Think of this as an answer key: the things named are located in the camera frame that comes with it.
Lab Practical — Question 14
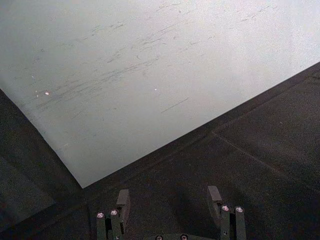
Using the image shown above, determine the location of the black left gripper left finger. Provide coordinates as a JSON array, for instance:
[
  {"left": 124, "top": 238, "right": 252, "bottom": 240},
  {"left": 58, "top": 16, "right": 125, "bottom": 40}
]
[{"left": 96, "top": 188, "right": 131, "bottom": 240}]

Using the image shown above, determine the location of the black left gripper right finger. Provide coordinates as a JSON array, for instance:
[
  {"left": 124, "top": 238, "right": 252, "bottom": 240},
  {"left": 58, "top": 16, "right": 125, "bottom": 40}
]
[{"left": 207, "top": 185, "right": 247, "bottom": 240}]

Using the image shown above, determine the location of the black table cloth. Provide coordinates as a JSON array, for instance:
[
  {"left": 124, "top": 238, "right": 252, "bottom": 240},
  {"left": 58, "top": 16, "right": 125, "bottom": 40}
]
[{"left": 0, "top": 62, "right": 320, "bottom": 240}]

